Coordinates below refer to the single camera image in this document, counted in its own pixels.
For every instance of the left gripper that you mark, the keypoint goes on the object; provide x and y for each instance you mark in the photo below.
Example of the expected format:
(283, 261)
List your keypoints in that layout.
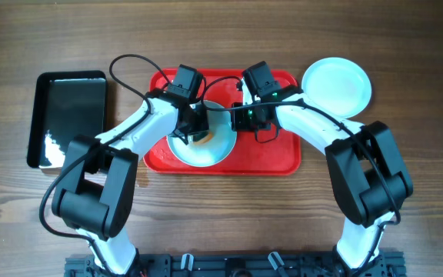
(197, 124)

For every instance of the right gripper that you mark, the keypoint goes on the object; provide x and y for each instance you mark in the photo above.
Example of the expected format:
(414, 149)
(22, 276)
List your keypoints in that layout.
(245, 120)

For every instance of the green and orange sponge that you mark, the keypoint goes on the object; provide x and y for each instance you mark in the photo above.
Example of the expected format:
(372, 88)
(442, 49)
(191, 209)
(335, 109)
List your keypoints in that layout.
(202, 137)

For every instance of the light blue plate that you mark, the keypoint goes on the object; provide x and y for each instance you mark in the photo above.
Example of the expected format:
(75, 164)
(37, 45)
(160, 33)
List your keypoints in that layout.
(338, 85)
(212, 152)
(246, 95)

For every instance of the light blue top plate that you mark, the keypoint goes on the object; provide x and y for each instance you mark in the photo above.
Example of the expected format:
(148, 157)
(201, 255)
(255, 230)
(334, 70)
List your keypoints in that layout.
(246, 95)

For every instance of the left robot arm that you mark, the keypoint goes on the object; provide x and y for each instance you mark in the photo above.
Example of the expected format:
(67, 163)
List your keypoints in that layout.
(93, 194)

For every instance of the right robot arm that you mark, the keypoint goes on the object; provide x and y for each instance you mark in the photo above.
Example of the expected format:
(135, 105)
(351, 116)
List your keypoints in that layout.
(369, 177)

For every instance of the red plastic tray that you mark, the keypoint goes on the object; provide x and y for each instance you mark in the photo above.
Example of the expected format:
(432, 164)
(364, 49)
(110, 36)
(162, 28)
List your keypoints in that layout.
(281, 156)

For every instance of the black rectangular water tray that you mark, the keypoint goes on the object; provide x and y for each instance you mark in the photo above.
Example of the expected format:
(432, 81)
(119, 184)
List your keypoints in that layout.
(66, 104)

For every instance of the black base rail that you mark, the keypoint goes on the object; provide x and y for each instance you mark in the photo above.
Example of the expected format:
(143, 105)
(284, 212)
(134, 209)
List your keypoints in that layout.
(305, 264)

